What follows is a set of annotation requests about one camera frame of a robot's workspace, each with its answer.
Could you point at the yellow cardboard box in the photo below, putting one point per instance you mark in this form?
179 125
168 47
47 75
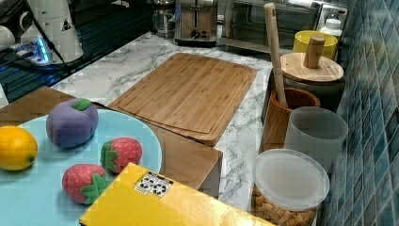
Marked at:
139 197

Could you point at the bamboo cutting board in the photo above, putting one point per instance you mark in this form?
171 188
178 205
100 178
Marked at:
191 95

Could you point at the plastic cereal container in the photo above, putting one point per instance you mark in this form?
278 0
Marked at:
288 187

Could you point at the light blue plate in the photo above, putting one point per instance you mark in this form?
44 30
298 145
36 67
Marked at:
34 196

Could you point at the wooden spatula handle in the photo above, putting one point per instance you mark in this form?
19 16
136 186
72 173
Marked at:
273 41

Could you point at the brown wooden utensil holder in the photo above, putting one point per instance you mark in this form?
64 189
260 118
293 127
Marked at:
276 116

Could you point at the yellow lemon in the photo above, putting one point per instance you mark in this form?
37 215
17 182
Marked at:
18 148

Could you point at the pink plush strawberry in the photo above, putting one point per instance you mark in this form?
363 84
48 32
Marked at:
84 183

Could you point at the red plush strawberry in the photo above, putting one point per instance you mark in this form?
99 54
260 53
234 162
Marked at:
119 152

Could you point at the silver two-slot toaster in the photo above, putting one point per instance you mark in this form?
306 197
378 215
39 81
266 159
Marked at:
195 22

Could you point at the frosted grey plastic cup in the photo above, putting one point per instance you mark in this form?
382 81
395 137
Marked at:
316 132

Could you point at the white plastic bottle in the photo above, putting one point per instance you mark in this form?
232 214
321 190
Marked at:
332 27

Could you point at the dark canister with wooden lid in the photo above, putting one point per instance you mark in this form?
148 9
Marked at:
322 77

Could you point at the wooden drawer box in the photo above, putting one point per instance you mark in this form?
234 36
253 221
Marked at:
184 160

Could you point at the purple plush plum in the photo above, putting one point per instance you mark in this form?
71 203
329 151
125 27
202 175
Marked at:
72 123

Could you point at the yellow mug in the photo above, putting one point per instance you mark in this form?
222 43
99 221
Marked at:
302 40

